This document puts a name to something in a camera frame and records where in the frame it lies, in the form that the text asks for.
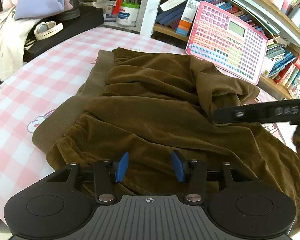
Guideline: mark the pink toy keyboard tablet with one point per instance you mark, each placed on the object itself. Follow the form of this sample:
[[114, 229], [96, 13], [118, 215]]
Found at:
[[229, 43]]

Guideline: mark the white green pen cup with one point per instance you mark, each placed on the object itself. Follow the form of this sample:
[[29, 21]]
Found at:
[[128, 14]]

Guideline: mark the brown corduroy pants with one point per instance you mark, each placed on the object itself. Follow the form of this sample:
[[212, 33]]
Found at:
[[151, 104]]

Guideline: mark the white smartwatch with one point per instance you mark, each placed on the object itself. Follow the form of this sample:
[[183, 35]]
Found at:
[[46, 30]]

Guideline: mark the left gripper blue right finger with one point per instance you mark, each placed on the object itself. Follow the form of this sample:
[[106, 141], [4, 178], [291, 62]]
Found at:
[[185, 170]]

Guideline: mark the red dictionary books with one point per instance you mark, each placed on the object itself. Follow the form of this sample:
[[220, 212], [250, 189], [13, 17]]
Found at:
[[289, 78]]

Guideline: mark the pink checkered desk mat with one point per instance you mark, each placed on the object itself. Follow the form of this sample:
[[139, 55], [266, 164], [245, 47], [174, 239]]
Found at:
[[32, 93]]

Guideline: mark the orange white box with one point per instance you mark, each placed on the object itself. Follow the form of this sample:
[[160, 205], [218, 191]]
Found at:
[[187, 17]]

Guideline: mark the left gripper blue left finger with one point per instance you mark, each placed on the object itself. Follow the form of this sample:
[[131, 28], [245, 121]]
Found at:
[[113, 170]]

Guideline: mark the white bookshelf frame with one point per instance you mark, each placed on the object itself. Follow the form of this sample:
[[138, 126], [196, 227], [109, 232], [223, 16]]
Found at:
[[263, 7]]

